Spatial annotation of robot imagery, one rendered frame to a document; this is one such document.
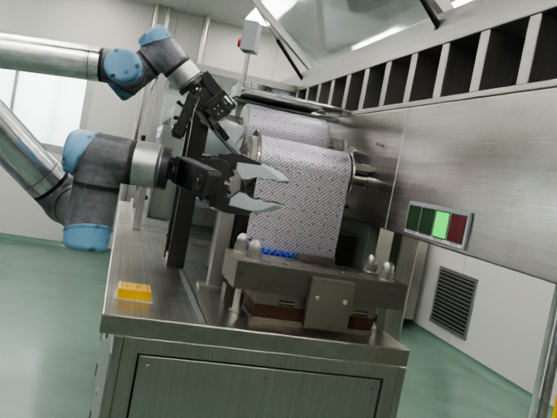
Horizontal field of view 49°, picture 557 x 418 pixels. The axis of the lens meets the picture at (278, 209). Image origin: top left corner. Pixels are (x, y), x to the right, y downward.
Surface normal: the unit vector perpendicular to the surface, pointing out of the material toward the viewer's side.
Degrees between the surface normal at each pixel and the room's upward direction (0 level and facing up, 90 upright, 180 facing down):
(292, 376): 90
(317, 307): 90
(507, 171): 90
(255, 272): 90
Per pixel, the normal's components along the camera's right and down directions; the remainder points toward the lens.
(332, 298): 0.24, 0.10
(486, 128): -0.95, -0.17
